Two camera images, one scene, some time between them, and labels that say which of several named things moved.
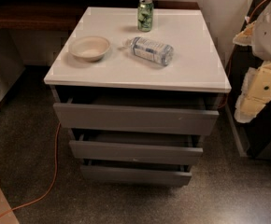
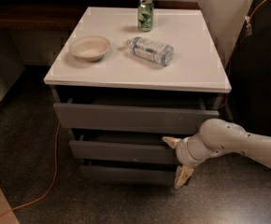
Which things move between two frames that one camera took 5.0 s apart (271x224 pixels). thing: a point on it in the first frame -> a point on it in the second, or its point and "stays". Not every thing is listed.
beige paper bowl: x=89 y=49 stays
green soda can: x=145 y=14 stays
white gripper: x=270 y=35 -> x=182 y=153
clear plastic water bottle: x=148 y=49 stays
